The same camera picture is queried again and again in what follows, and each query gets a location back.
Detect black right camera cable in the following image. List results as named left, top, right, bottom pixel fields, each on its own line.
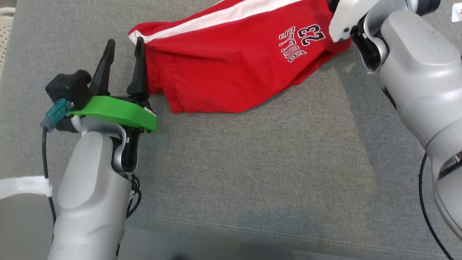
left=418, top=153, right=453, bottom=260

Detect red shorts with white stripe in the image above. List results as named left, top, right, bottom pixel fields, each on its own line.
left=128, top=0, right=352, bottom=114

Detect black camera cable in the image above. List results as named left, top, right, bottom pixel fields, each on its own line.
left=41, top=128, right=58, bottom=231
left=418, top=153, right=453, bottom=260

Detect thin black left gripper cable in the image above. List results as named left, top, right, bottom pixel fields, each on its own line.
left=125, top=173, right=142, bottom=219

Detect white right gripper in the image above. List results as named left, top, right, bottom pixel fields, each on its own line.
left=328, top=0, right=379, bottom=43

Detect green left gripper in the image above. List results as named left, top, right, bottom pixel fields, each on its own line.
left=67, top=36, right=158, bottom=132

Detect black left camera cable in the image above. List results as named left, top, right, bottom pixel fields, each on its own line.
left=41, top=128, right=58, bottom=231

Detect teal left camera connector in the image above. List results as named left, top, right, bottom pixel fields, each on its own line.
left=40, top=98, right=73, bottom=131

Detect white plastic laundry basket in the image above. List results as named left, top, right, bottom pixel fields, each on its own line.
left=0, top=7, right=17, bottom=78

